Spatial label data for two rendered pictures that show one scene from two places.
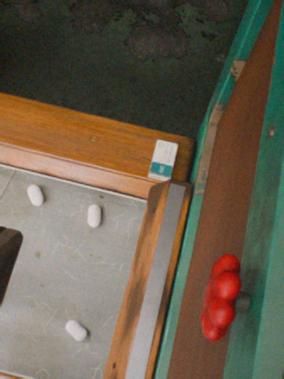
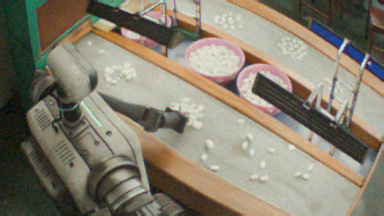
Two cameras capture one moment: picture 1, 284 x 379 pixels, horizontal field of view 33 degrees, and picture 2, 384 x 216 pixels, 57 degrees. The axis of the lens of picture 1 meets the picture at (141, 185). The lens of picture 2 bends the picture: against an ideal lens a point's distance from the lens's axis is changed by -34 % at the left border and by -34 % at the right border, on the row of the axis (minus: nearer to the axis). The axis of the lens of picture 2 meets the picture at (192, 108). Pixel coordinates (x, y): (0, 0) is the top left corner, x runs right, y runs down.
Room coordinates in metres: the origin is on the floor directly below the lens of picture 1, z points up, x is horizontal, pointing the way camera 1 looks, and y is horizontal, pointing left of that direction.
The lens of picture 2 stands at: (1.24, 1.66, 2.29)
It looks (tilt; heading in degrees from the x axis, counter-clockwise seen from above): 47 degrees down; 218
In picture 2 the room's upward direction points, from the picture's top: 1 degrees counter-clockwise
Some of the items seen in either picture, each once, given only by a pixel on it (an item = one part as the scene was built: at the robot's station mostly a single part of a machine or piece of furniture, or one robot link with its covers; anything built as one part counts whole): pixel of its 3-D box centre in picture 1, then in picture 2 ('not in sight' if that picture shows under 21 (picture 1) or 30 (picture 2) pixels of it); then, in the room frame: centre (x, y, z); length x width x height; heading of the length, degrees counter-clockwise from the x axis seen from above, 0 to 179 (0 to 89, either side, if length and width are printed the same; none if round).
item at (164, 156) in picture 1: (163, 160); not in sight; (0.33, -0.03, 0.78); 0.06 x 0.04 x 0.02; 177
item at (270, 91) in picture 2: not in sight; (318, 119); (0.12, 1.38, 1.08); 0.62 x 0.08 x 0.07; 87
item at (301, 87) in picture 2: not in sight; (262, 64); (-0.34, 0.86, 0.71); 1.81 x 0.05 x 0.11; 87
